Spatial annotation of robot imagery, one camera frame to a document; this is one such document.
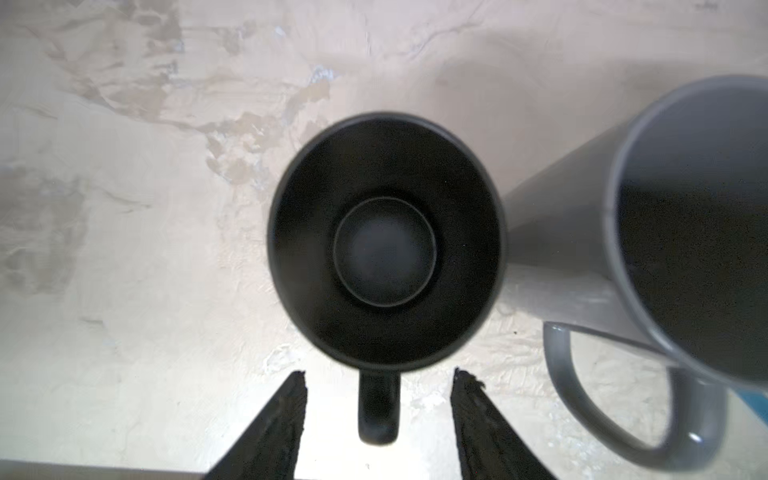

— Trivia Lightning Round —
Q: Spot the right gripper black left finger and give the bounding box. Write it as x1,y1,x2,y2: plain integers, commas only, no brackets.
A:
205,371,308,479

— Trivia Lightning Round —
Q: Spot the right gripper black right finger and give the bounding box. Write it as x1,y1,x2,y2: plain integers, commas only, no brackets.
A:
450,368,554,479

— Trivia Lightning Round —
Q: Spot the black mug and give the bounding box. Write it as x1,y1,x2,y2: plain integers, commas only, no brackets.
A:
267,112,506,446

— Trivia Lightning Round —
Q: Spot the grey mug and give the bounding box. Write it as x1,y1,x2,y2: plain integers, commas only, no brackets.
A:
504,75,767,472

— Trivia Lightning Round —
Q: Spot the light blue mug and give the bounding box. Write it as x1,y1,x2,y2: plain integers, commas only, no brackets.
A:
736,390,768,425

